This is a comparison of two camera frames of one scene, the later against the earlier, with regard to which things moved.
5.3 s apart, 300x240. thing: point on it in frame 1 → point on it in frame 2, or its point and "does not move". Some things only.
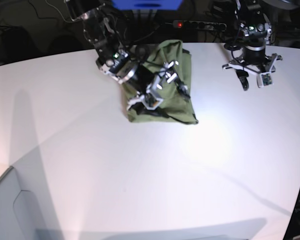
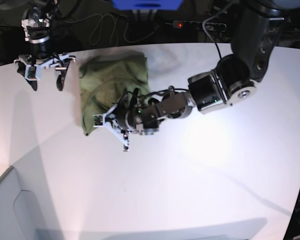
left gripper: x=152 y=98 → x=60 y=61
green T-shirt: x=157 y=90 → x=103 y=76
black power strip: x=200 y=25 does not move
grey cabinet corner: x=14 y=214 does not move
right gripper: x=268 y=66 → x=109 y=121
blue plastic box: x=148 y=5 does not move
